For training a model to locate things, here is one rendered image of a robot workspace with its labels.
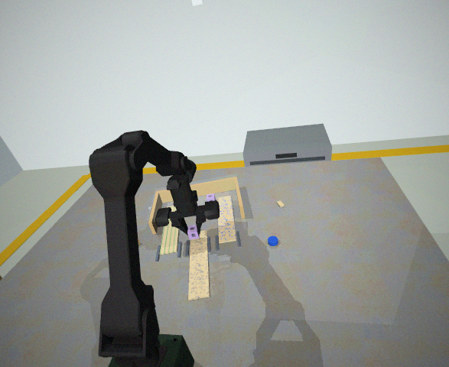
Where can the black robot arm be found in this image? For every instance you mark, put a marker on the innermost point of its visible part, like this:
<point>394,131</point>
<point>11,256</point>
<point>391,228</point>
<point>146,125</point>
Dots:
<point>129,325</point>

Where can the cream strip with green lines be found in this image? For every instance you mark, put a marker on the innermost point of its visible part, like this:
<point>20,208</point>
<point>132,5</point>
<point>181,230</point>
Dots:
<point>169,239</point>

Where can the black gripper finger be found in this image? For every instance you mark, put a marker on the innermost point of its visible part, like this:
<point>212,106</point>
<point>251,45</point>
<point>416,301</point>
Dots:
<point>181,226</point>
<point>199,223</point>

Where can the cream strip with grey dots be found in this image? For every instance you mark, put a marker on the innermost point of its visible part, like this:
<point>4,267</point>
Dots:
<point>199,269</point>

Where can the cream speckled flat strip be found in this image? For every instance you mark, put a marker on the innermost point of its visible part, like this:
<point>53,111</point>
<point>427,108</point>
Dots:
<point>226,226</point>

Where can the light purple cube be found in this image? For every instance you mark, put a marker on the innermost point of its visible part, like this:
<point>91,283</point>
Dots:
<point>192,232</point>

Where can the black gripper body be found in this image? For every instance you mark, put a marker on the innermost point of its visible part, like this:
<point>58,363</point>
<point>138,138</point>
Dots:
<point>185,208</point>

